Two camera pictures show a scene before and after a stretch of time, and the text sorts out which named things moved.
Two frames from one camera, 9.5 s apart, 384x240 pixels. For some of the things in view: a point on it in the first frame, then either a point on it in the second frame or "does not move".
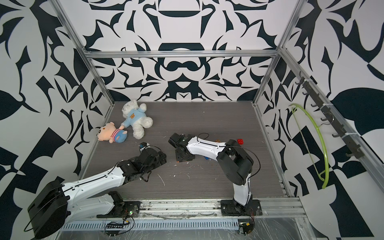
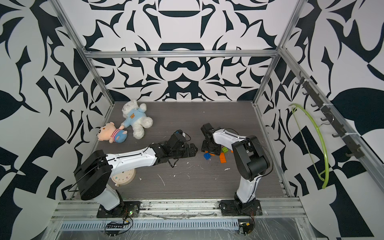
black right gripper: (178, 158) -> (203, 147)
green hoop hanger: (292, 106) does not move
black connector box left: (113, 233) does not move
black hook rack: (330, 118) does not move
